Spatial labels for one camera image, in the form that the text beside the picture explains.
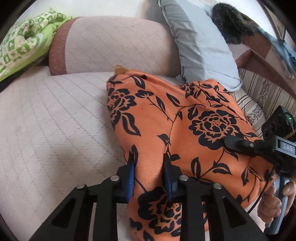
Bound orange black floral blouse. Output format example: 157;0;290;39
107;66;272;240

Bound person's right hand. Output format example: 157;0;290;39
257;181;295;223

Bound striped floral cushion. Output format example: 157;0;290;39
231;68;295;138

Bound blue denim cloth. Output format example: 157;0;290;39
257;27;295;78

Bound light blue pillow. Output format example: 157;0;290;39
158;0;242;92

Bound black furry garment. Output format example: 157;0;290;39
211;3;258;45

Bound black cloth under pillow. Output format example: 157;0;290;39
0;54;49;92

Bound pink quilted bolster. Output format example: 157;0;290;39
49;16;181;77

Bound green white patterned pillow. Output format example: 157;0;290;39
1;8;72;81

